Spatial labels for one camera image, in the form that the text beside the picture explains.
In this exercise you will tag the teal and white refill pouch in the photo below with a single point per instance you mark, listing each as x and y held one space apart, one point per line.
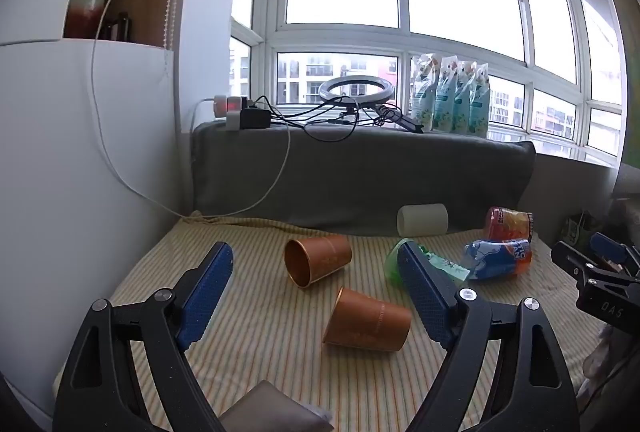
464 107
424 97
481 110
445 102

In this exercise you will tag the white power strip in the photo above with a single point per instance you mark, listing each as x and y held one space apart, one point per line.
225 105

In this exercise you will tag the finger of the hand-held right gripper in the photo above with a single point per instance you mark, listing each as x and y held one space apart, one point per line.
567 254
607 244

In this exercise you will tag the white power adapter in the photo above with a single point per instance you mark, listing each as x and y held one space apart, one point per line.
233 122

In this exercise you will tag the dark bottles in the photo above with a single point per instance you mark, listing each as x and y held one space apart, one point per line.
120 27

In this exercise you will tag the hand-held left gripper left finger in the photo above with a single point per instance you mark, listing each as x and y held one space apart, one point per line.
207 294

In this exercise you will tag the grey backrest cushion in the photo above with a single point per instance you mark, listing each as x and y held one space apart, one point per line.
350 177

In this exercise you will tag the brown pillow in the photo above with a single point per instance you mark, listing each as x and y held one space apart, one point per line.
270 409

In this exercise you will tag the white paper cup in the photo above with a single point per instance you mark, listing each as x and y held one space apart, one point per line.
424 218

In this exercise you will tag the brown paper cup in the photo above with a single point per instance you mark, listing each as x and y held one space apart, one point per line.
320 257
370 319

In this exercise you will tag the striped bed sheet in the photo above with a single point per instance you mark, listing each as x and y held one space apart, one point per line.
270 312

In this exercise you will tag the clear plastic bag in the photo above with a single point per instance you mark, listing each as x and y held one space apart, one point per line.
612 362

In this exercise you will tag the black power adapter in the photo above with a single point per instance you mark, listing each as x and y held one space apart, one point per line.
255 118

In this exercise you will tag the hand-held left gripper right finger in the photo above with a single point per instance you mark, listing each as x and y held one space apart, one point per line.
425 294

